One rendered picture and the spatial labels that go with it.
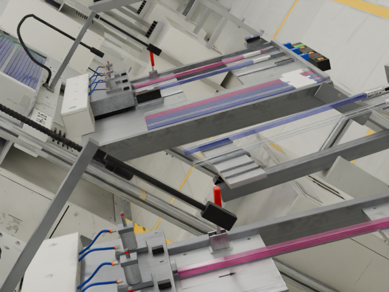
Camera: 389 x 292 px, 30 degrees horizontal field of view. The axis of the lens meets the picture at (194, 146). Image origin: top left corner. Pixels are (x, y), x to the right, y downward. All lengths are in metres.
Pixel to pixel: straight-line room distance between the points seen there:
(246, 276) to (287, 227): 0.16
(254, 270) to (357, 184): 0.48
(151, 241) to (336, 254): 1.12
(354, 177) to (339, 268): 0.72
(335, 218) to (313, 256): 0.92
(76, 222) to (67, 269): 0.95
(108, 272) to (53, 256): 0.10
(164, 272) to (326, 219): 0.34
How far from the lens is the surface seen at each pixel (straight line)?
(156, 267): 1.07
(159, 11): 6.94
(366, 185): 1.56
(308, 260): 2.18
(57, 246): 1.17
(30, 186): 2.00
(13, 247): 1.24
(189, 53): 5.55
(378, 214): 1.25
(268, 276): 1.11
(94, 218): 2.03
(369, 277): 2.27
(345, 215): 1.27
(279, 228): 1.24
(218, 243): 1.20
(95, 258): 1.14
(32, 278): 1.10
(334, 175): 1.52
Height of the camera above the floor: 1.47
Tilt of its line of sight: 15 degrees down
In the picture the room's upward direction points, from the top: 61 degrees counter-clockwise
